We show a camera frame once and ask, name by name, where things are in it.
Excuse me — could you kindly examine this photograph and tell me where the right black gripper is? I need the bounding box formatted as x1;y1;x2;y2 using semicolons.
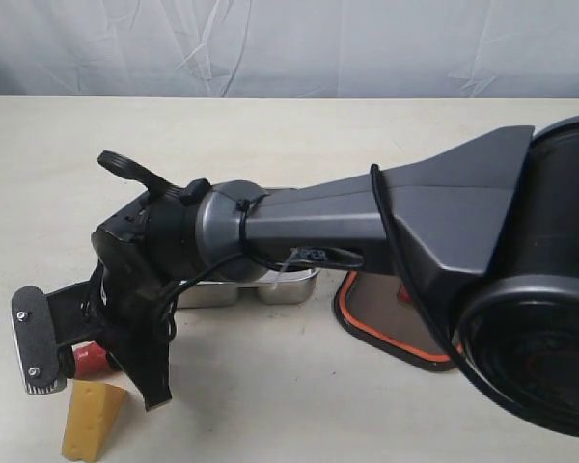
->
47;185;207;410

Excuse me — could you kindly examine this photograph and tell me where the dark transparent lid orange valve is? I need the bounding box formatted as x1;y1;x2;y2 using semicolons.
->
332;272;455;373

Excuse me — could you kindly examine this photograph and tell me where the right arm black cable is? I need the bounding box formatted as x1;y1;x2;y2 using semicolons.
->
96;150;469;387

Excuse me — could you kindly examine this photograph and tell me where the yellow toy cheese wedge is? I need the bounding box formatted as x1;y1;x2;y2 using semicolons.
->
62;380;128;462

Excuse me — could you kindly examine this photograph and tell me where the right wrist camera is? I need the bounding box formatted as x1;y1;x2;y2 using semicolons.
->
11;286;67;395

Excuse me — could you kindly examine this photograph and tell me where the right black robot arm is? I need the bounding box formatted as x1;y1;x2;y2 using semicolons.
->
47;116;579;437

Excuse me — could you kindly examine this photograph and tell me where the wrinkled blue-grey backdrop cloth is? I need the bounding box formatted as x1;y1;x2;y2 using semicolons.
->
0;1;579;98

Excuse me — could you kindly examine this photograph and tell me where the red toy sausage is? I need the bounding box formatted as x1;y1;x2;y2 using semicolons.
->
73;342;111;378

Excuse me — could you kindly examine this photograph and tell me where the steel two-compartment lunch box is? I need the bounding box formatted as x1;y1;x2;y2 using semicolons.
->
178;269;319;310

